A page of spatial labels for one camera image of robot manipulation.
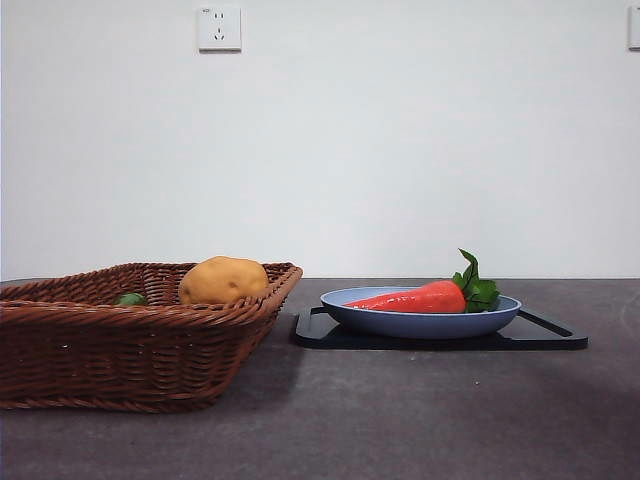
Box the pale blue round plate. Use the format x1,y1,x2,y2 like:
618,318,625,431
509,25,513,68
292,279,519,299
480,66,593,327
320,286,523,341

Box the yellow-brown potato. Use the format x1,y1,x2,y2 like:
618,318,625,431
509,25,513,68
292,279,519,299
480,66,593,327
178,255,270,306

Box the brown wicker basket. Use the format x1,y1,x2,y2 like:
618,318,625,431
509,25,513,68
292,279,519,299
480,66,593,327
0,261,305,415

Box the orange carrot with green leaves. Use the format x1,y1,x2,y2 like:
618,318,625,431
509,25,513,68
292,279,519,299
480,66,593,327
342,248,502,315

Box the dark rectangular cutting board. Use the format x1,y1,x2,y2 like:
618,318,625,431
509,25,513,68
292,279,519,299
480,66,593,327
291,306,590,351

